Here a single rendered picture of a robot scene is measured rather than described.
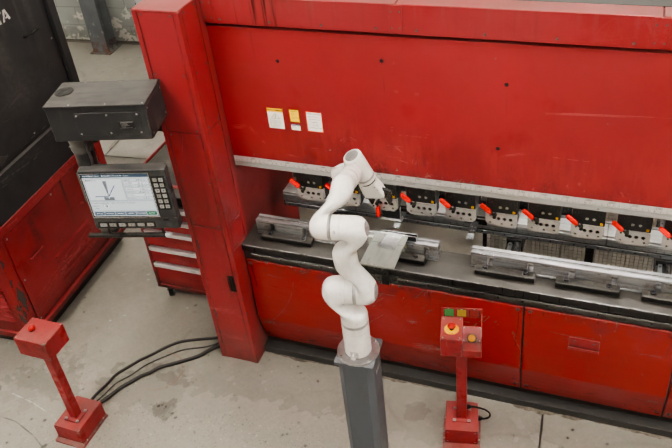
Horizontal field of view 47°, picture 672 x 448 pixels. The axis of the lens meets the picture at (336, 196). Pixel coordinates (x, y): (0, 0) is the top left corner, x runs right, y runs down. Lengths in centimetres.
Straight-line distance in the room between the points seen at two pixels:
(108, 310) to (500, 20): 345
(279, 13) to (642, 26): 154
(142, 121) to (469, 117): 150
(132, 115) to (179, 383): 190
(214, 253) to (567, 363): 198
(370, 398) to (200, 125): 153
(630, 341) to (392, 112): 162
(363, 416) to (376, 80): 155
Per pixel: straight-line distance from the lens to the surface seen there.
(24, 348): 446
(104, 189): 402
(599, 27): 330
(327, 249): 428
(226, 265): 444
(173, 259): 523
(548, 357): 429
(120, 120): 378
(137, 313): 552
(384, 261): 397
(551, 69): 341
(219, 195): 412
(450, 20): 338
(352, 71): 364
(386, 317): 438
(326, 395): 471
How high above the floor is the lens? 359
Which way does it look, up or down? 35 degrees down
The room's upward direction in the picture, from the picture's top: 7 degrees counter-clockwise
